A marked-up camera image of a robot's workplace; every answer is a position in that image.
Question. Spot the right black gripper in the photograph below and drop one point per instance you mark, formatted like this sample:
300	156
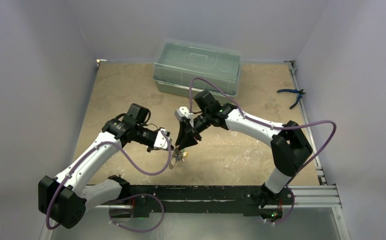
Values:
190	127

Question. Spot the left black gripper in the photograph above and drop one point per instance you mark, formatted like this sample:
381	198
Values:
149	148

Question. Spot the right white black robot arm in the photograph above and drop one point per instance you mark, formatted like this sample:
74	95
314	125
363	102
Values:
289	146

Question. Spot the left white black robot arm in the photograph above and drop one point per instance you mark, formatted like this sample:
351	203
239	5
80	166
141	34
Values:
65	198

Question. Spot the clear green plastic storage box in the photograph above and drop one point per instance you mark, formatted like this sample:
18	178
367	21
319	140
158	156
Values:
183	67

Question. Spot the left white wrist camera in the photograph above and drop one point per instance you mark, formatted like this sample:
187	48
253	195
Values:
162	140

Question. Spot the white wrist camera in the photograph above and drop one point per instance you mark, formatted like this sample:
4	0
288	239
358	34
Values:
162	140
183	113

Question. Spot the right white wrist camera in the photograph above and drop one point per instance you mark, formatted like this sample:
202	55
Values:
183	113

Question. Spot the aluminium frame rail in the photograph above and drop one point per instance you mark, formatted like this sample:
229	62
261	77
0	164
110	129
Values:
322	196

